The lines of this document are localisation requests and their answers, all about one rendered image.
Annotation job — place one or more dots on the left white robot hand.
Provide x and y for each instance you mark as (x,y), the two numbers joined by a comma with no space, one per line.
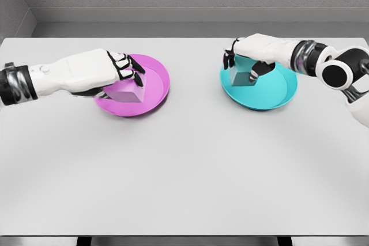
(95,68)

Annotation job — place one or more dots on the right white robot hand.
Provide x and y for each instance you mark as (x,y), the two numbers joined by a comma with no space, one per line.
(253,47)

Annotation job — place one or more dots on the cyan block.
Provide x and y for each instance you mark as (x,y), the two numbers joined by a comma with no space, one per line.
(240,79)

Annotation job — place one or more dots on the pink block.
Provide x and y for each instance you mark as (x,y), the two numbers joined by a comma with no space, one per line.
(127,94)

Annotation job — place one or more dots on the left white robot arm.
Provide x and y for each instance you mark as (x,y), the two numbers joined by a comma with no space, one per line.
(34,77)

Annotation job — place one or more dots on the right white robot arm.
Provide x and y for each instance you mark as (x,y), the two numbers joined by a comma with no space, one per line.
(323,61)

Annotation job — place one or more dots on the cyan round plate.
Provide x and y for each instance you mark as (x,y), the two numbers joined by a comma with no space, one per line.
(268,87)

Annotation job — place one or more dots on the pink round plate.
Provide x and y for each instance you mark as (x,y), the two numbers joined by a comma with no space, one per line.
(155,84)

